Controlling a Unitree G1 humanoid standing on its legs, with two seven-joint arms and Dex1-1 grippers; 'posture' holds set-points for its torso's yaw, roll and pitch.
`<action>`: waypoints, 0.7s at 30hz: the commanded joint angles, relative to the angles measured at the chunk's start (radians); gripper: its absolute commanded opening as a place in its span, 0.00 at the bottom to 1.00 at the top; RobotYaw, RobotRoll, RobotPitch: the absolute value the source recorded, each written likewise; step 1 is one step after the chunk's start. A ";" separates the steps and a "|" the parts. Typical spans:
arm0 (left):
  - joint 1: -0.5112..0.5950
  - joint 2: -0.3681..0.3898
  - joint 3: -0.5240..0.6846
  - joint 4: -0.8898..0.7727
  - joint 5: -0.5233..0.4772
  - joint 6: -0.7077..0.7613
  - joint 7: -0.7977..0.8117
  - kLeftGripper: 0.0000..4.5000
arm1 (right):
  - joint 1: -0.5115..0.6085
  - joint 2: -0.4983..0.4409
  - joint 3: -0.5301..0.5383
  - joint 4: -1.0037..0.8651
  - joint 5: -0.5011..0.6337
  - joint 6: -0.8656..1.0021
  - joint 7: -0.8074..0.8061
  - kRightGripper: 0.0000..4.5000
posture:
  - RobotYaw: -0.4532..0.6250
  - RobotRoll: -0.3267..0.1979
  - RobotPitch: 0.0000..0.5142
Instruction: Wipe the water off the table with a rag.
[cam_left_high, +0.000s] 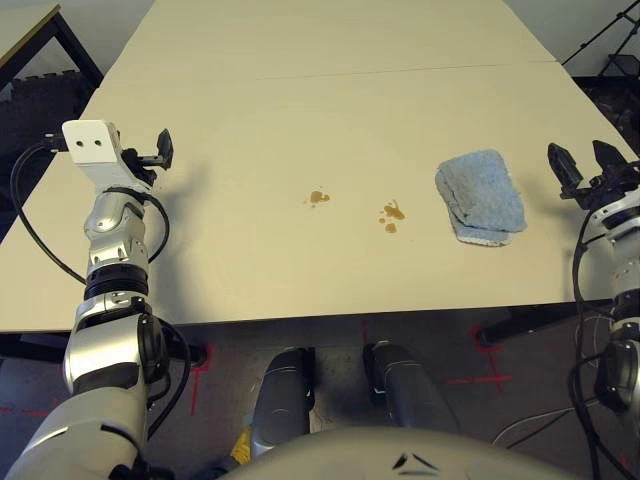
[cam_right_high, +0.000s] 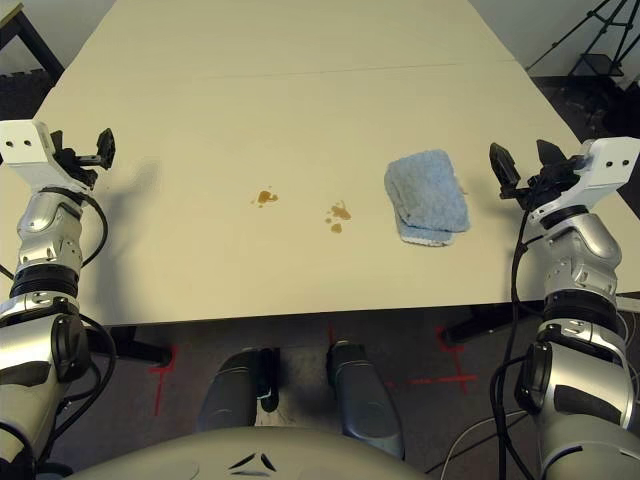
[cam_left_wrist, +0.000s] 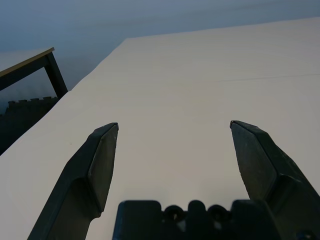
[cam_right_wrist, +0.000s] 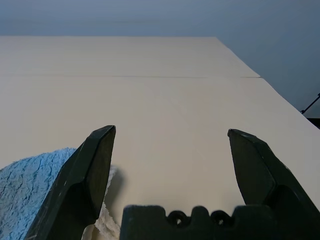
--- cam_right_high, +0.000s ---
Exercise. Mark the black foam floor mat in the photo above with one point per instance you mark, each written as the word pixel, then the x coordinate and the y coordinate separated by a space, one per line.
pixel 20 95

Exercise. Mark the grey robot right leg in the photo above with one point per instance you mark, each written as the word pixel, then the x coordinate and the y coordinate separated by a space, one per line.
pixel 365 400

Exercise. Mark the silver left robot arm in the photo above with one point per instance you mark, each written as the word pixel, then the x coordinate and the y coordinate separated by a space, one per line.
pixel 47 240

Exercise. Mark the grey robot leg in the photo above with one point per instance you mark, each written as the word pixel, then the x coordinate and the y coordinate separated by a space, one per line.
pixel 365 400
pixel 230 395

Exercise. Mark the brown liquid spill with droplets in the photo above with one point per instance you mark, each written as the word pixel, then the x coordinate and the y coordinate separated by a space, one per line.
pixel 341 212

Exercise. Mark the black-framed side table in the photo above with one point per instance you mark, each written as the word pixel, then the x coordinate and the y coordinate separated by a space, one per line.
pixel 37 50

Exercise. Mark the blue fluffy rag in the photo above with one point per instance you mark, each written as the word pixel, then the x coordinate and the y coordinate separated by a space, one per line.
pixel 425 195

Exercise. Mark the small brown liquid spill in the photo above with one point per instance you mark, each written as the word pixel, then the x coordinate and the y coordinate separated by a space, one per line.
pixel 263 197

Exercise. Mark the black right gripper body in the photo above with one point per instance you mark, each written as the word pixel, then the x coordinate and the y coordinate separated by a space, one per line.
pixel 545 182

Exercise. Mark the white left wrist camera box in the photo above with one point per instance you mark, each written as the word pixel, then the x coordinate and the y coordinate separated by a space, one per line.
pixel 25 150

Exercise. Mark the black table foot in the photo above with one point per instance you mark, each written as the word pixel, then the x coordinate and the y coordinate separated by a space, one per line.
pixel 480 320
pixel 140 347

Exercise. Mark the black tripod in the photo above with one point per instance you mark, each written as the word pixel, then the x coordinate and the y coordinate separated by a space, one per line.
pixel 600 64

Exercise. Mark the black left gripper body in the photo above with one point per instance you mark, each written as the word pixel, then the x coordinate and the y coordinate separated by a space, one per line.
pixel 80 170

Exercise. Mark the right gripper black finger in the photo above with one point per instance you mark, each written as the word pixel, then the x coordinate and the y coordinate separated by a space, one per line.
pixel 505 167
pixel 551 154

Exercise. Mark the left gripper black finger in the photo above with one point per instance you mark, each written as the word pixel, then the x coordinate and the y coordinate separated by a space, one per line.
pixel 57 141
pixel 106 149

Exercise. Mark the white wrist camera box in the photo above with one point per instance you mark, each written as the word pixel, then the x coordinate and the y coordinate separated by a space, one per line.
pixel 25 150
pixel 605 170

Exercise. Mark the grey robot left leg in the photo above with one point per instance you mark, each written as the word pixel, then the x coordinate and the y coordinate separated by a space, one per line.
pixel 230 395

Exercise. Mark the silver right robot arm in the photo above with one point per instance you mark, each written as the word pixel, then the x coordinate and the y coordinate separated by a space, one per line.
pixel 580 260

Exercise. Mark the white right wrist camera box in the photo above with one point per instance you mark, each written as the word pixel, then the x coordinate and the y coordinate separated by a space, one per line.
pixel 605 170

